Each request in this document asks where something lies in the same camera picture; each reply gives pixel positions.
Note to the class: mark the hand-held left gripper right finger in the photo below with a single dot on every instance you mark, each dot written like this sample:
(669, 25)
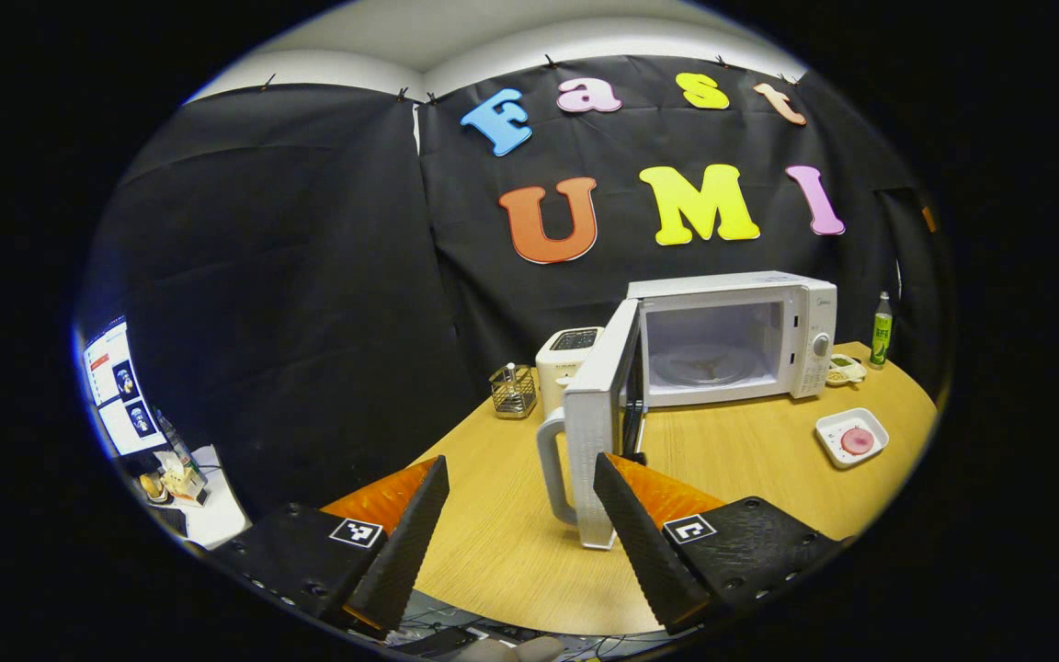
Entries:
(649, 561)

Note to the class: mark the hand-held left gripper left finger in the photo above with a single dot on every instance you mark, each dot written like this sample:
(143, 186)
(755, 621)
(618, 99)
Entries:
(405, 552)

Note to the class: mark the white square plate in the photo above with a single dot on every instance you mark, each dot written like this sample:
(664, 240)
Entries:
(828, 432)

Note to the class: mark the white microwave oven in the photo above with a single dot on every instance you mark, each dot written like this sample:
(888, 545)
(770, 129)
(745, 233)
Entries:
(723, 287)

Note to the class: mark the white side desk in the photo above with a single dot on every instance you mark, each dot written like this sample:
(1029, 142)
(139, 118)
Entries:
(217, 519)

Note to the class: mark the white toaster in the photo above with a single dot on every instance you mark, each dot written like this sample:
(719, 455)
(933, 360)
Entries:
(566, 368)

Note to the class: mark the small beige box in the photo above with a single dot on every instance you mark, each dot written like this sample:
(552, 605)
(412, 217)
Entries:
(185, 478)

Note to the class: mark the white divided grain dish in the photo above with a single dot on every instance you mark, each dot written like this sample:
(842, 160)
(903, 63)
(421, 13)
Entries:
(847, 372)

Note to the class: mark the green label drink bottle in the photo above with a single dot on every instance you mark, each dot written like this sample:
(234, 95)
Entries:
(881, 336)

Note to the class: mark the computer monitor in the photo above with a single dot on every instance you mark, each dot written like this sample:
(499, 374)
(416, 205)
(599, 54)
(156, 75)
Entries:
(120, 386)

